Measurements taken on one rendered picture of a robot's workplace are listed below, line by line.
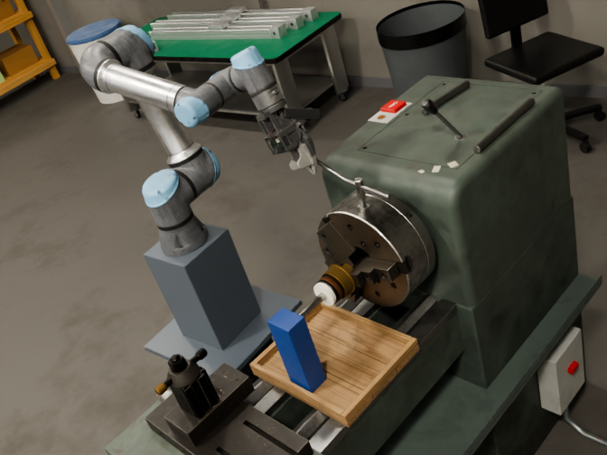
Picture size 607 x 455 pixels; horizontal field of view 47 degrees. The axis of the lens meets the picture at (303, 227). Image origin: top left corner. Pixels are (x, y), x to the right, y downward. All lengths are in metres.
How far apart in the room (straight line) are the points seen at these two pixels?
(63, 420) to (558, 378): 2.27
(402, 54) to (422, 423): 2.81
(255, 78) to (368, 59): 3.85
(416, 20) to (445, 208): 3.26
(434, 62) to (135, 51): 2.73
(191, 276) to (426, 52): 2.72
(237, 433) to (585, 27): 3.62
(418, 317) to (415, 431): 0.35
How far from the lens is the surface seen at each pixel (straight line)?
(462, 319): 2.06
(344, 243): 1.88
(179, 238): 2.15
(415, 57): 4.49
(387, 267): 1.79
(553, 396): 2.57
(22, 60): 8.70
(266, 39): 5.24
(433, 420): 2.18
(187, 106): 1.75
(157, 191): 2.08
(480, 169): 1.87
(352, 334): 1.99
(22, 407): 3.86
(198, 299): 2.18
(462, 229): 1.86
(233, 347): 2.31
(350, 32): 5.58
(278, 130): 1.80
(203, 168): 2.17
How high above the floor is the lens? 2.21
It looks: 32 degrees down
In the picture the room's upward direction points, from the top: 18 degrees counter-clockwise
